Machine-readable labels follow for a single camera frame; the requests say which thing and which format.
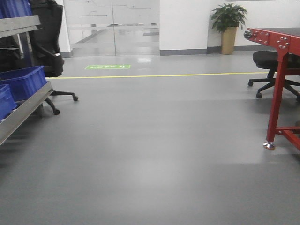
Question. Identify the glass door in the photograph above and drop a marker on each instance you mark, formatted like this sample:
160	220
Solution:
113	27

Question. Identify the dark blue bin lower left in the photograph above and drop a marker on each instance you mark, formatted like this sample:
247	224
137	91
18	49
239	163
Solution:
24	82

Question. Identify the stainless steel shelf front rail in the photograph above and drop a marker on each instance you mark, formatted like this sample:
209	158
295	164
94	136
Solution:
15	119

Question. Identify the black office chair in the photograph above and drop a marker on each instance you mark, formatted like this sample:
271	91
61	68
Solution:
269	60
45	40

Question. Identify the black office chair left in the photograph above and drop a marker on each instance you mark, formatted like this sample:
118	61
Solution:
45	40

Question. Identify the dark blue bin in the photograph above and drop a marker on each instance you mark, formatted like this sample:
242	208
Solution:
7	103
24	82

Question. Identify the green floor sign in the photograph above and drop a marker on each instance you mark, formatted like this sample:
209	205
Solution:
114	66

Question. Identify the red metal table frame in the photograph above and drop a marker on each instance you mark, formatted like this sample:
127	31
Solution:
286	41

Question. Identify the dark blue bin lower middle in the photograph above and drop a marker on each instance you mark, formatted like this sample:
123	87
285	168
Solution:
7	103

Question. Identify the potted green plant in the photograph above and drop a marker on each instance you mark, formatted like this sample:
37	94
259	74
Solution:
226	20

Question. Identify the black office chair right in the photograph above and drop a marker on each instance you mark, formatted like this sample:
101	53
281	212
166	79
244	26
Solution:
269	60

